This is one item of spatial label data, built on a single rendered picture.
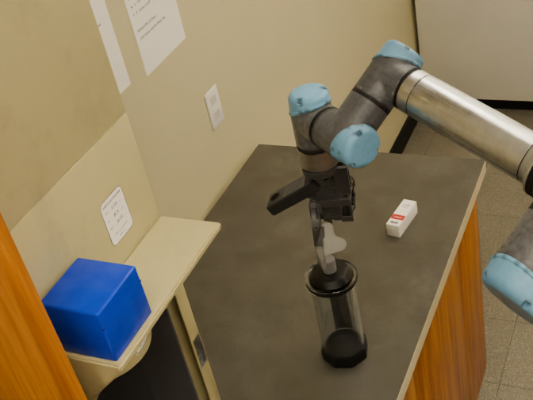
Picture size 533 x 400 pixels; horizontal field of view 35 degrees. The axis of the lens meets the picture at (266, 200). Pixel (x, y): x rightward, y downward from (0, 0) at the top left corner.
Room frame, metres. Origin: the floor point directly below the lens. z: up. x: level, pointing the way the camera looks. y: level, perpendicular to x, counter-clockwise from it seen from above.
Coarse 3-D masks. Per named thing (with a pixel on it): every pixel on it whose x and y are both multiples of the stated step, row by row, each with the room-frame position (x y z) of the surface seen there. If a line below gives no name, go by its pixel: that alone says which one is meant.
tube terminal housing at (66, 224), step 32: (128, 128) 1.16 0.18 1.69; (96, 160) 1.08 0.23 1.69; (128, 160) 1.14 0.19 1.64; (64, 192) 1.01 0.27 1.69; (96, 192) 1.06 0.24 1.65; (128, 192) 1.12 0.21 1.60; (32, 224) 0.95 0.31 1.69; (64, 224) 0.99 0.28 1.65; (96, 224) 1.04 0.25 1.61; (32, 256) 0.93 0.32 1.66; (64, 256) 0.97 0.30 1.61; (96, 256) 1.02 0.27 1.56; (128, 256) 1.08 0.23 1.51; (192, 320) 1.16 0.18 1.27; (192, 352) 1.18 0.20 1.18
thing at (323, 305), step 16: (352, 288) 1.28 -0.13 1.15; (320, 304) 1.29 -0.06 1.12; (336, 304) 1.27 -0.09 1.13; (352, 304) 1.29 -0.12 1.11; (320, 320) 1.30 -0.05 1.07; (336, 320) 1.28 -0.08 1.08; (352, 320) 1.28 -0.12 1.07; (320, 336) 1.32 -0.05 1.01; (336, 336) 1.28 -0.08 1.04; (352, 336) 1.28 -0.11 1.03; (336, 352) 1.28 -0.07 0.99; (352, 352) 1.28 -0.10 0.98
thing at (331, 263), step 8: (328, 256) 1.33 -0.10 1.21; (328, 264) 1.31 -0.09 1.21; (336, 264) 1.33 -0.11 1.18; (344, 264) 1.33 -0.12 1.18; (312, 272) 1.33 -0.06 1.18; (320, 272) 1.32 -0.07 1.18; (328, 272) 1.31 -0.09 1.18; (336, 272) 1.31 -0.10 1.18; (344, 272) 1.30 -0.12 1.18; (352, 272) 1.31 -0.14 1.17; (312, 280) 1.31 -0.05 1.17; (320, 280) 1.29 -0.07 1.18; (328, 280) 1.29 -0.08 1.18; (336, 280) 1.28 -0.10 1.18; (344, 280) 1.29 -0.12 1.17; (320, 288) 1.28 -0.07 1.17; (328, 288) 1.28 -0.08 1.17; (336, 288) 1.28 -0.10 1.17
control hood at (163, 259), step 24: (144, 240) 1.11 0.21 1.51; (168, 240) 1.09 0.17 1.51; (192, 240) 1.08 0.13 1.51; (144, 264) 1.05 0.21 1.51; (168, 264) 1.03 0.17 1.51; (192, 264) 1.02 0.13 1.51; (144, 288) 0.99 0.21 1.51; (168, 288) 0.98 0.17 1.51; (144, 336) 0.89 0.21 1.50; (72, 360) 0.88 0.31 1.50; (96, 360) 0.86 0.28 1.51; (120, 360) 0.85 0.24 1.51; (96, 384) 0.87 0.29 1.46
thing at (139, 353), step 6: (150, 336) 1.09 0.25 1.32; (144, 342) 1.07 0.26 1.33; (150, 342) 1.08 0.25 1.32; (138, 348) 1.06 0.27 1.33; (144, 348) 1.06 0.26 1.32; (138, 354) 1.05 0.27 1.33; (144, 354) 1.06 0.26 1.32; (132, 360) 1.04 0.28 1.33; (138, 360) 1.04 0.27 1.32; (126, 366) 1.03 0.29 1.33; (132, 366) 1.03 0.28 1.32
